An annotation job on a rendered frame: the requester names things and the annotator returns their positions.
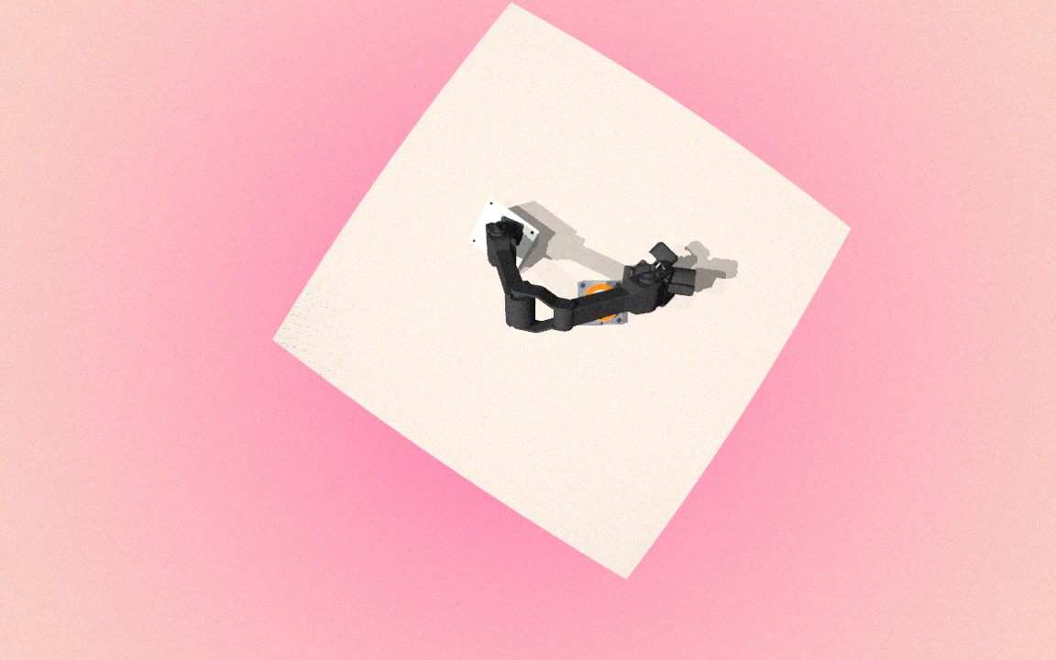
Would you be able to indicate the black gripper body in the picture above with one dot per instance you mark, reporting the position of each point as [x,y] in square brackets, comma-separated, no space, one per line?
[663,255]

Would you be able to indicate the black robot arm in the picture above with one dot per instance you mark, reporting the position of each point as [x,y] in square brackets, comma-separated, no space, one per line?
[644,287]

